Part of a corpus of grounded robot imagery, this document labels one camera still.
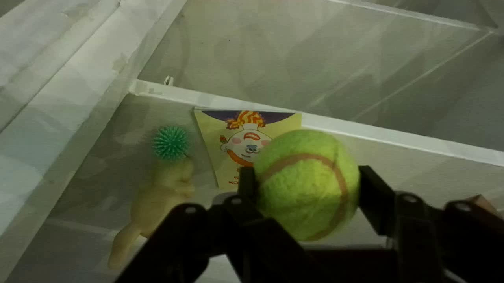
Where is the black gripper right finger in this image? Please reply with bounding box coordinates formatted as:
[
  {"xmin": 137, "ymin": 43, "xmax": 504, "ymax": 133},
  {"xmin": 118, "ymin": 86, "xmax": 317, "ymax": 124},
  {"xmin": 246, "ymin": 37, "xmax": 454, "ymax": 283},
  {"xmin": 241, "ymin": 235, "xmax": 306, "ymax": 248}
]
[{"xmin": 314, "ymin": 166, "xmax": 504, "ymax": 283}]

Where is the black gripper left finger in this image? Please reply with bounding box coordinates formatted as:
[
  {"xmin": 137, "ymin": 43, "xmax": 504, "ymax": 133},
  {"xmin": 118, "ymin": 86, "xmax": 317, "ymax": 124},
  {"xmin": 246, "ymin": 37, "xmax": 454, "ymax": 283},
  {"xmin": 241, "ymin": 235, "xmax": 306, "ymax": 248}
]
[{"xmin": 115, "ymin": 166, "xmax": 314, "ymax": 283}]

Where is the yellow-green tennis ball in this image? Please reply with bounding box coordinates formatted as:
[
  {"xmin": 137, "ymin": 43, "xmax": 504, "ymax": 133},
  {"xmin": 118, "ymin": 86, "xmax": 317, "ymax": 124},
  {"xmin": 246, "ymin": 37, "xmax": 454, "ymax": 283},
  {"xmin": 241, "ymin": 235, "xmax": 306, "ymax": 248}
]
[{"xmin": 254, "ymin": 128, "xmax": 359, "ymax": 240}]

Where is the green spiky ball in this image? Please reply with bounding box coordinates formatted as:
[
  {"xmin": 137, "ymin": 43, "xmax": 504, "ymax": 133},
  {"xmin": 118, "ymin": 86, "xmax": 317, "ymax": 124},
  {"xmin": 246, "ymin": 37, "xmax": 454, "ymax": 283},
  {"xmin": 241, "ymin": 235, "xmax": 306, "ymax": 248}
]
[{"xmin": 153, "ymin": 125, "xmax": 189, "ymax": 160}]

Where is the white wooden cupboard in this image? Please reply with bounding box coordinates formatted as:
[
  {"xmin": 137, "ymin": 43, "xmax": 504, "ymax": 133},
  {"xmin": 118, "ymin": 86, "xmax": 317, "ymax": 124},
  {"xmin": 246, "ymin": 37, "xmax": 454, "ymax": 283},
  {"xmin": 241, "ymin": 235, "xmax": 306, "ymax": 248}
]
[{"xmin": 0, "ymin": 0, "xmax": 504, "ymax": 283}]

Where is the yellow rubber bunny toy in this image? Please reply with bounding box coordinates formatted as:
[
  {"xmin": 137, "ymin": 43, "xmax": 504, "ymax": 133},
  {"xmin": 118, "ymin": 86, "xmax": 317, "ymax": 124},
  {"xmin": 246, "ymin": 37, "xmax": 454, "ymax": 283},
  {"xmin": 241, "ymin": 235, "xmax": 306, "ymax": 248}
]
[{"xmin": 109, "ymin": 157, "xmax": 194, "ymax": 268}]

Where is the clown picture card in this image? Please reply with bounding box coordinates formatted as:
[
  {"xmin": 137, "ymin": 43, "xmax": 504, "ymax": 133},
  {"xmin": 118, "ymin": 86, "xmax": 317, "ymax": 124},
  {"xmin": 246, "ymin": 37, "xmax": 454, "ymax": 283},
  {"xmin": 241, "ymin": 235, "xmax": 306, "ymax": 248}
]
[{"xmin": 194, "ymin": 108, "xmax": 303, "ymax": 190}]

